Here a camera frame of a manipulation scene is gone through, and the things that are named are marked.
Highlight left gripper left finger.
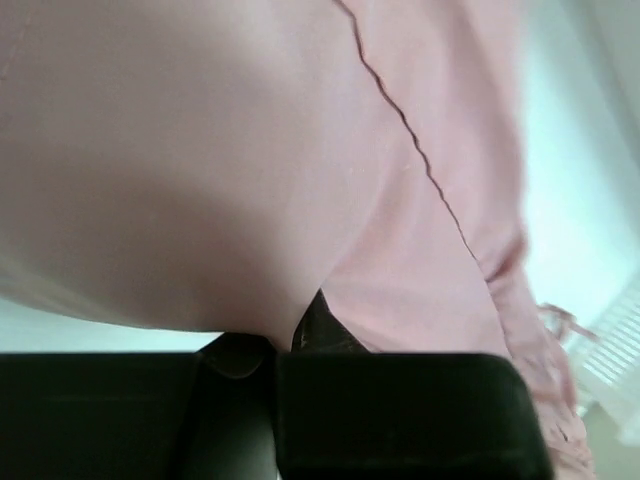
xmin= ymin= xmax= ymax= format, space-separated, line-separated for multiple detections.
xmin=1 ymin=334 xmax=277 ymax=479

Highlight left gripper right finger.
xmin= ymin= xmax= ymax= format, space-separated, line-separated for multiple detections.
xmin=274 ymin=295 xmax=554 ymax=480

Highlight pink trousers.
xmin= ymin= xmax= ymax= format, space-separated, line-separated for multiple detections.
xmin=1 ymin=1 xmax=595 ymax=479

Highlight white plastic basket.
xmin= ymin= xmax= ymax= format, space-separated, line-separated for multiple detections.
xmin=575 ymin=288 xmax=639 ymax=447

